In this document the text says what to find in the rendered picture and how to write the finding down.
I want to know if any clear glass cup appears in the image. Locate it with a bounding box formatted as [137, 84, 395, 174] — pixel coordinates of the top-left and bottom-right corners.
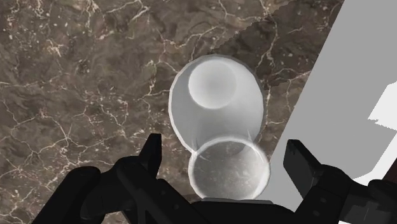
[167, 54, 271, 201]

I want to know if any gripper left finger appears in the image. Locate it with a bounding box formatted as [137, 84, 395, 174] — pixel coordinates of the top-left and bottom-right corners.
[32, 133, 209, 224]

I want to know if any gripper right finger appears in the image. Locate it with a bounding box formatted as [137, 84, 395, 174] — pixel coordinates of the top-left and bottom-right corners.
[282, 139, 397, 224]

